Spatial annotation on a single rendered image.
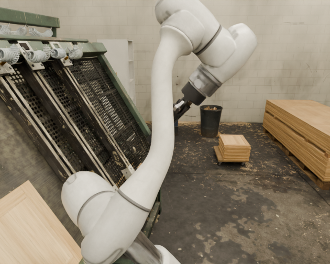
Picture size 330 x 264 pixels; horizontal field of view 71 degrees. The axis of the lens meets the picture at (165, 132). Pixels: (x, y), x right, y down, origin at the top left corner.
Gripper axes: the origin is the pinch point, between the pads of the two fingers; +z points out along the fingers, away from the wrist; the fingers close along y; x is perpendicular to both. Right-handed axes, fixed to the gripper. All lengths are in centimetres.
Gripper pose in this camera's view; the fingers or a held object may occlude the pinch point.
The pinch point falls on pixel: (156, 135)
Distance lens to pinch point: 77.7
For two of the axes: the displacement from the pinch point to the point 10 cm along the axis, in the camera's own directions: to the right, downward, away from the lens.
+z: -6.4, 7.0, 3.1
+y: -3.4, 1.0, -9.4
